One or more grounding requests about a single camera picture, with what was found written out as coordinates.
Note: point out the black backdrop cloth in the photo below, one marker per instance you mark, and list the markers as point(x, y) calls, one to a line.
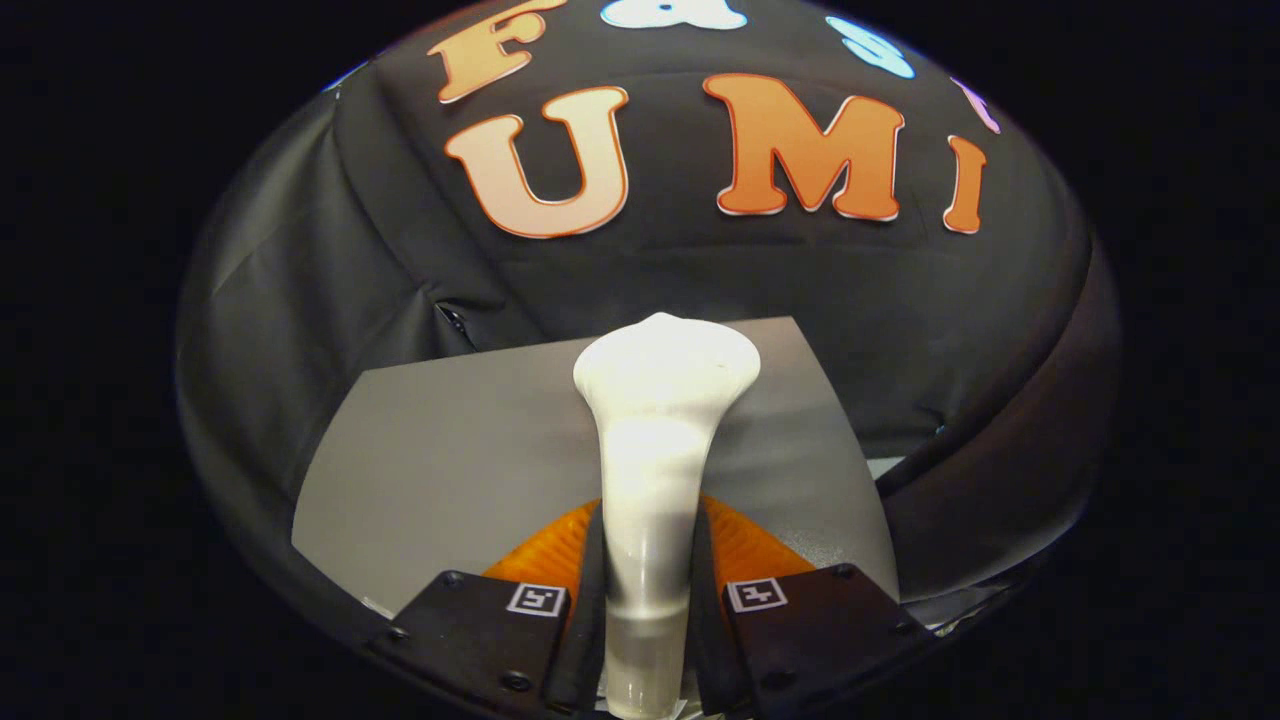
point(300, 300)

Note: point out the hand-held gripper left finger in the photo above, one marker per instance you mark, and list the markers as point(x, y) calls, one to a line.
point(590, 630)

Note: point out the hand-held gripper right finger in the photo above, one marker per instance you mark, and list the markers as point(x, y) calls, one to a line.
point(708, 630)

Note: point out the white garment steamer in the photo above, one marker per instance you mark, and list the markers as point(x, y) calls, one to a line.
point(655, 450)

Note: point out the grey drawer cabinet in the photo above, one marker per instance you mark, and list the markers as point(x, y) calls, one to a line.
point(450, 460)

